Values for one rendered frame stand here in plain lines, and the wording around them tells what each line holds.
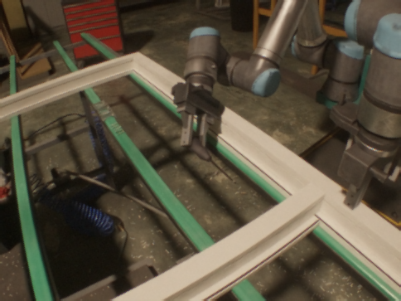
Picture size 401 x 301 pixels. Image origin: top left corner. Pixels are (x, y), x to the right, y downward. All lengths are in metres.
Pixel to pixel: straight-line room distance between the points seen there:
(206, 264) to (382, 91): 0.38
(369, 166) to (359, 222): 0.16
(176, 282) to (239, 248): 0.12
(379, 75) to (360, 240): 0.34
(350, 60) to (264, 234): 1.01
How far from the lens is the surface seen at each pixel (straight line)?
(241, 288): 0.55
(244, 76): 0.84
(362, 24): 0.59
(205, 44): 0.82
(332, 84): 1.44
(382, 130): 0.46
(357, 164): 0.48
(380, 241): 0.60
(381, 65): 0.43
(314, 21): 1.34
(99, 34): 4.03
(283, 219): 0.56
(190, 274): 0.49
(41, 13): 7.49
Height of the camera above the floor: 1.37
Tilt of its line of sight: 38 degrees down
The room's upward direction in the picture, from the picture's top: 4 degrees counter-clockwise
